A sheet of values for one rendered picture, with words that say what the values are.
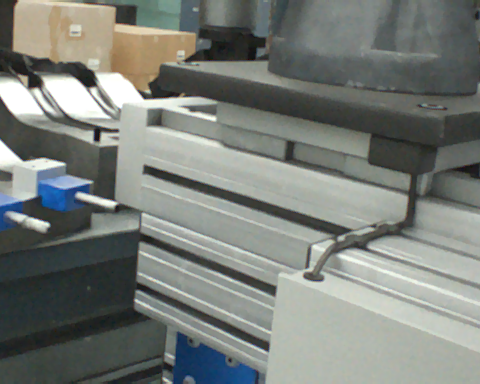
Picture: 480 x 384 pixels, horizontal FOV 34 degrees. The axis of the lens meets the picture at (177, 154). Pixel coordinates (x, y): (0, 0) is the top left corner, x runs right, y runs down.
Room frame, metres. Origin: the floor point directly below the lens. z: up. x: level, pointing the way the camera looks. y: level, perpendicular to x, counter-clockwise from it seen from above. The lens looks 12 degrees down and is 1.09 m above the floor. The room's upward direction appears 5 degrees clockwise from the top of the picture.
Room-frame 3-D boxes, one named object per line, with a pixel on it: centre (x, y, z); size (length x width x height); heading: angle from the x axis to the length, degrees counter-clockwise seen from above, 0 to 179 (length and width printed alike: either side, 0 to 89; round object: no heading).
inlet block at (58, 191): (0.83, 0.12, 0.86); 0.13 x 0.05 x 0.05; 58
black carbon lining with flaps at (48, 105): (1.20, 0.16, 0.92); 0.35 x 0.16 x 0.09; 41
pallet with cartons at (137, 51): (6.27, 0.64, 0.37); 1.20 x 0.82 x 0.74; 59
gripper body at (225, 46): (0.98, -0.05, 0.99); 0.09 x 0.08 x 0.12; 46
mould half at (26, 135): (1.22, 0.17, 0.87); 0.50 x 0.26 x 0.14; 41
